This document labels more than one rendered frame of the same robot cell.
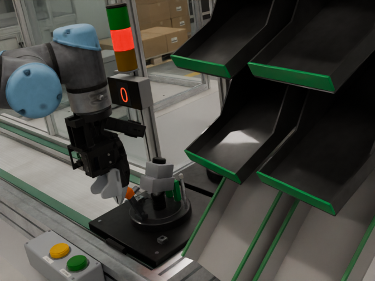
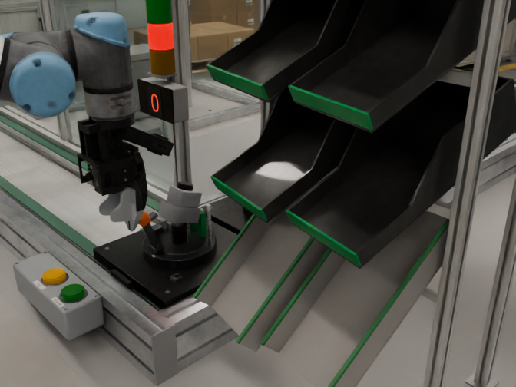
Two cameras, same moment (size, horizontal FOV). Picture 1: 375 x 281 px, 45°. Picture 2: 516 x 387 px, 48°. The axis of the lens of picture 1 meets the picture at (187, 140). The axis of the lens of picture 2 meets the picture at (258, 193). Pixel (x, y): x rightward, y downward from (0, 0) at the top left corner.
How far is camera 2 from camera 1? 0.08 m
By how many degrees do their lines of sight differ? 3
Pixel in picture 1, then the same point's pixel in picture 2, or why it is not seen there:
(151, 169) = (174, 195)
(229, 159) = (259, 193)
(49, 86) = (61, 81)
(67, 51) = (90, 42)
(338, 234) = (369, 292)
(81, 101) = (99, 104)
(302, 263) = (325, 320)
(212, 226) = (234, 269)
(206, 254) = (223, 299)
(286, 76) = (326, 107)
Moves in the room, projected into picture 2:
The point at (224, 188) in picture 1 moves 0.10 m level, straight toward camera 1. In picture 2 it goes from (253, 226) to (249, 260)
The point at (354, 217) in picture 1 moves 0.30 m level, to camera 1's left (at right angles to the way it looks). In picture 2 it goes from (389, 276) to (162, 279)
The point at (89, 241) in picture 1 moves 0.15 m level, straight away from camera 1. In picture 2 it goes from (90, 270) to (87, 233)
